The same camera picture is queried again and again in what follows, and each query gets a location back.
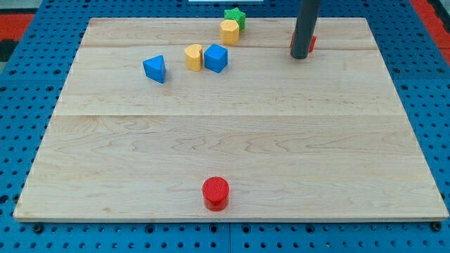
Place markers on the green star block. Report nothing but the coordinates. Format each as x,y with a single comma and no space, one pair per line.
237,15

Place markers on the blue cube block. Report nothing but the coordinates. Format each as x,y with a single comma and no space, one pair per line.
216,58

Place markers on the yellow heart block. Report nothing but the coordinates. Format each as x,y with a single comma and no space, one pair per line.
194,57

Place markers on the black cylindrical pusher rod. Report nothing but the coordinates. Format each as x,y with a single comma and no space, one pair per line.
304,28

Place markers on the blue triangle block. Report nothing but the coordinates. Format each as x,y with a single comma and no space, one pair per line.
155,69

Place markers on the red cylinder block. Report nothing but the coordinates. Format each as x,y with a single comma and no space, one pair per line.
215,192

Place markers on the yellow hexagon block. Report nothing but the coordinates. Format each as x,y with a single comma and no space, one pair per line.
229,32

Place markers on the red block behind rod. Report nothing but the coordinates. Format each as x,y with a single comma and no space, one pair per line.
312,44

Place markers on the light wooden board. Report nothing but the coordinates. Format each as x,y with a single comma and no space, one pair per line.
324,139

